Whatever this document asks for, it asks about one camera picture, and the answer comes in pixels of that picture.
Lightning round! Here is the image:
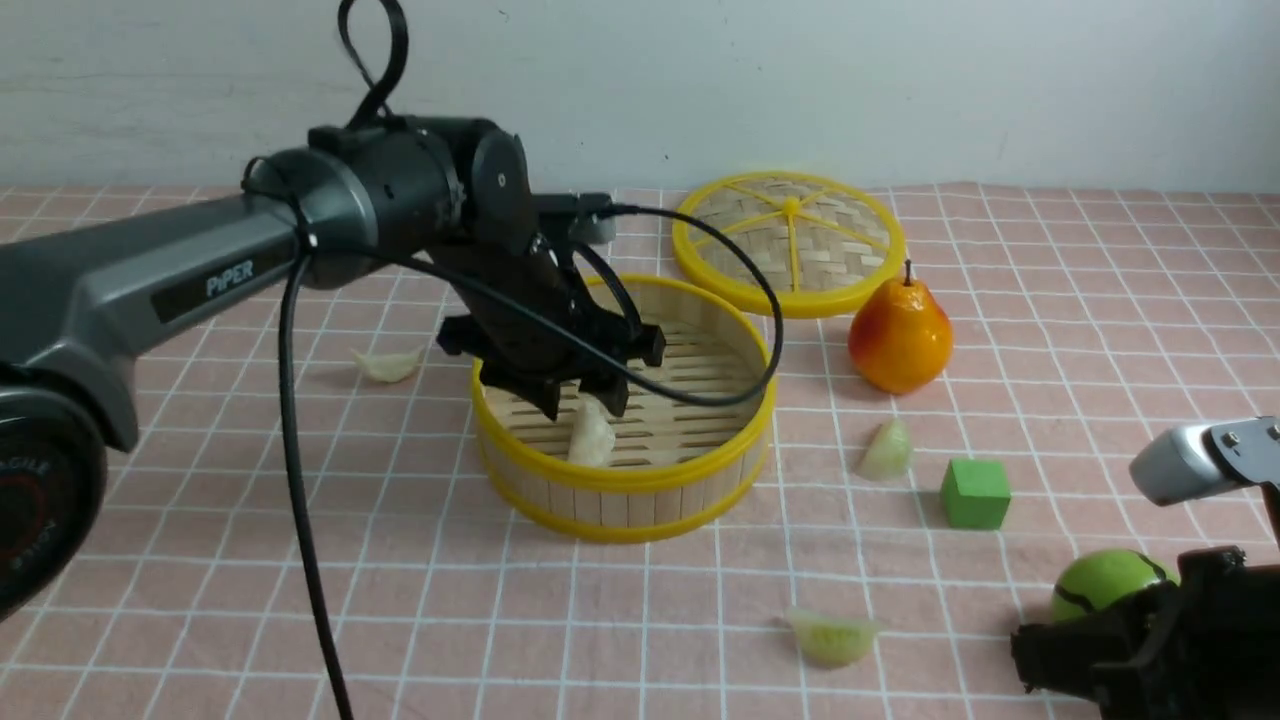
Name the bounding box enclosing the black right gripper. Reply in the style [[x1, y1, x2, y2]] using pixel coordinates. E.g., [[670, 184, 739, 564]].
[[1011, 546, 1279, 719]]

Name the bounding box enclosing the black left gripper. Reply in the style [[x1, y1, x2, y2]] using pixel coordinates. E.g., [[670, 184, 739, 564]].
[[436, 240, 666, 421]]

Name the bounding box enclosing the white dumpling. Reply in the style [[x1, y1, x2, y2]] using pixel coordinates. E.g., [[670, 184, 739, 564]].
[[566, 395, 616, 468], [351, 346, 426, 386]]

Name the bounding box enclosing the green dumpling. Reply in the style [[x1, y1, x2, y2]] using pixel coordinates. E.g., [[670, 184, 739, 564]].
[[858, 418, 914, 482], [783, 607, 883, 667]]

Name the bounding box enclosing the green dumpling front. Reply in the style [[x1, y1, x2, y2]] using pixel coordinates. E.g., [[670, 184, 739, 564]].
[[783, 607, 883, 667]]

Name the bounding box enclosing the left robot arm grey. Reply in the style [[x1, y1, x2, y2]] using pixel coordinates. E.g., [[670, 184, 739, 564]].
[[1, 117, 666, 616]]

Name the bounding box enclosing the bamboo steamer tray yellow rim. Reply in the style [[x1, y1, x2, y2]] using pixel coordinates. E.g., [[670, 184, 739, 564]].
[[471, 274, 776, 543]]

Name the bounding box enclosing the bamboo steamer lid yellow rim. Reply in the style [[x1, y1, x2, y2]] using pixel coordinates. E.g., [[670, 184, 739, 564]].
[[677, 170, 908, 319]]

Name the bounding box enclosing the green toy watermelon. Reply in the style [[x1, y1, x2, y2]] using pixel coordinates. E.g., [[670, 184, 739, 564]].
[[1050, 548, 1181, 623]]

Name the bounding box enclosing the green cube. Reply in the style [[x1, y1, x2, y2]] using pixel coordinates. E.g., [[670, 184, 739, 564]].
[[940, 457, 1012, 532]]

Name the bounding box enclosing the pink checkered tablecloth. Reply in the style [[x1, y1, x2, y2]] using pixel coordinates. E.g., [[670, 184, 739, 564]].
[[3, 184, 1279, 719]]

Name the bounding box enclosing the orange toy pear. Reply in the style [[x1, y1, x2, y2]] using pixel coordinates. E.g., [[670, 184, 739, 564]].
[[847, 259, 954, 395]]

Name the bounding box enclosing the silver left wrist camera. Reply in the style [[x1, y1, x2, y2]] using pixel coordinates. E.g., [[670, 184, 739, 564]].
[[532, 192, 617, 246]]

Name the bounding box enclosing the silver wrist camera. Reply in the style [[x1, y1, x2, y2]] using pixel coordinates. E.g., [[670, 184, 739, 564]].
[[1129, 416, 1279, 507], [532, 192, 617, 246]]

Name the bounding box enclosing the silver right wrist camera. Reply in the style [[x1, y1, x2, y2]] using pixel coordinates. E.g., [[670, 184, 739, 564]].
[[1129, 416, 1279, 507]]

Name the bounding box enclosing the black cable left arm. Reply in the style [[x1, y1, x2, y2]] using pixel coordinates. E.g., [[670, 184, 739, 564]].
[[239, 0, 785, 720]]

